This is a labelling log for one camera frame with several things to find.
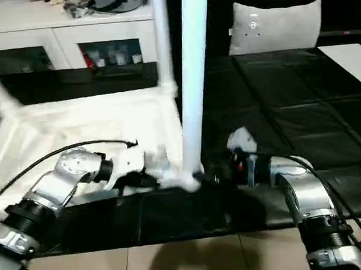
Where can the white plastic table top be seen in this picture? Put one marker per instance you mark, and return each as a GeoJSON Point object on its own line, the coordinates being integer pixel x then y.
{"type": "Point", "coordinates": [94, 123]}

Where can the white plastic table leg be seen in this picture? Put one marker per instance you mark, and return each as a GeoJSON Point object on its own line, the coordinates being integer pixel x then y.
{"type": "Point", "coordinates": [4, 96]}
{"type": "Point", "coordinates": [162, 46]}
{"type": "Point", "coordinates": [195, 81]}

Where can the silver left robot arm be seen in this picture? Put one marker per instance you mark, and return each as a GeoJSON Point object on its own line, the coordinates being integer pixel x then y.
{"type": "Point", "coordinates": [69, 171]}

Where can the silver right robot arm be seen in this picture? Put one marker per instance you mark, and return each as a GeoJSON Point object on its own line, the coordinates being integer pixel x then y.
{"type": "Point", "coordinates": [307, 190]}

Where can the black work mat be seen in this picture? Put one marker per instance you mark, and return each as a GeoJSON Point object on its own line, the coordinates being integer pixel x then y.
{"type": "Point", "coordinates": [286, 101]}

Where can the small red bottle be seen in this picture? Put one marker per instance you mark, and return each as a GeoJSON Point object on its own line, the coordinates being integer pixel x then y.
{"type": "Point", "coordinates": [90, 59]}

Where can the black box with gold label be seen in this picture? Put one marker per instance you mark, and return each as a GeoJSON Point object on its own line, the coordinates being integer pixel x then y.
{"type": "Point", "coordinates": [221, 24]}

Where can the grey printed cushion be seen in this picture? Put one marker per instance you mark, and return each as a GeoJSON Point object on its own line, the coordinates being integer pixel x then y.
{"type": "Point", "coordinates": [277, 28]}

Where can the flat white board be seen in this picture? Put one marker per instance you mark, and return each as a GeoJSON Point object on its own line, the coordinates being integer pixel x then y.
{"type": "Point", "coordinates": [350, 61]}

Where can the white cabinet with glass doors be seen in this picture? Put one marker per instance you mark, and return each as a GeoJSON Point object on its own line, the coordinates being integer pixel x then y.
{"type": "Point", "coordinates": [61, 29]}

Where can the black rod red band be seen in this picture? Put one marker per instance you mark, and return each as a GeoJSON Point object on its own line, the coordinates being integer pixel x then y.
{"type": "Point", "coordinates": [343, 33]}

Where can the black tangled item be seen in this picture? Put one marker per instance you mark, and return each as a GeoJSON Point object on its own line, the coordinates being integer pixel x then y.
{"type": "Point", "coordinates": [76, 9]}

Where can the beige spotted plush toy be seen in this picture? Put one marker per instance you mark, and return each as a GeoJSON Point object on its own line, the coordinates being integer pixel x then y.
{"type": "Point", "coordinates": [56, 0]}

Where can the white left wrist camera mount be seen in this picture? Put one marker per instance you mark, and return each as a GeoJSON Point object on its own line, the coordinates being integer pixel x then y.
{"type": "Point", "coordinates": [128, 163]}

